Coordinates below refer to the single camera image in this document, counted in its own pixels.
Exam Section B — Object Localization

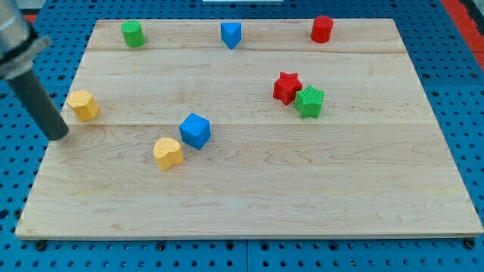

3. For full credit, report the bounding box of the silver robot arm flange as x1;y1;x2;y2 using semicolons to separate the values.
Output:
1;0;51;80

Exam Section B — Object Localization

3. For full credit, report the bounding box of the blue cube block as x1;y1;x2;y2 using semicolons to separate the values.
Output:
179;113;211;150

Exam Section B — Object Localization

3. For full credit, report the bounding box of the red star block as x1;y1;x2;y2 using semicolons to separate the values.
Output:
272;72;303;105

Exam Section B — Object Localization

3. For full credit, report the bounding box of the wooden board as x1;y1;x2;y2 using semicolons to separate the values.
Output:
16;19;483;240

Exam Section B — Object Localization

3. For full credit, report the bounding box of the green star block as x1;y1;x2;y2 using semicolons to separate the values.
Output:
294;85;325;119

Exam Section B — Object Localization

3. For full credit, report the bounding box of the yellow heart block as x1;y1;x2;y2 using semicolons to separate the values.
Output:
153;138;185;171

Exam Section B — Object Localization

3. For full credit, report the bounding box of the blue triangle block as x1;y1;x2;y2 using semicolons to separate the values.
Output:
220;22;242;49

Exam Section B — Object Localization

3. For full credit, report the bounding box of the red cylinder block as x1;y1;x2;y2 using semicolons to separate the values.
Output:
311;16;334;43

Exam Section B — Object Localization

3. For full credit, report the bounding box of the green cylinder block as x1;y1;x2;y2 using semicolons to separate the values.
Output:
121;20;145;48

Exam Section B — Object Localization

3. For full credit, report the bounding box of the yellow hexagon block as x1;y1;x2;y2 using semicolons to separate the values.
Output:
67;90;99;122

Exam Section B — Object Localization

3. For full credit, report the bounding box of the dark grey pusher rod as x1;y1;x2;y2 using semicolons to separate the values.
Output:
6;70;69;141

